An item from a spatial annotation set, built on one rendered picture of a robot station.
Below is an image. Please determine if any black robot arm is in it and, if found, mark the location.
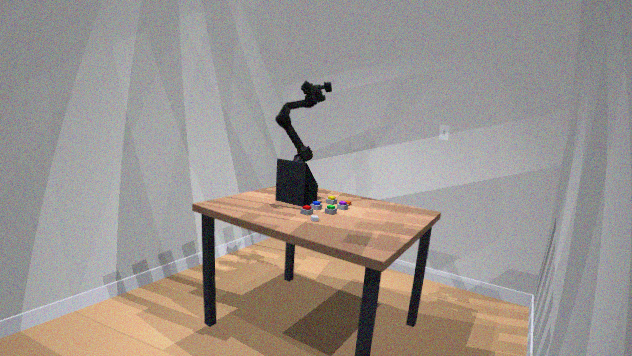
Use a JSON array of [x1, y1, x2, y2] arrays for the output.
[[275, 81, 326, 163]]

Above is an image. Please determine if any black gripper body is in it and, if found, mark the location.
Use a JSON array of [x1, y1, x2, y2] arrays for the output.
[[313, 82, 332, 92]]

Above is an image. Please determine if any green button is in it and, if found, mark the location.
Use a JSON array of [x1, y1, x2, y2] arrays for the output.
[[324, 205, 337, 215]]

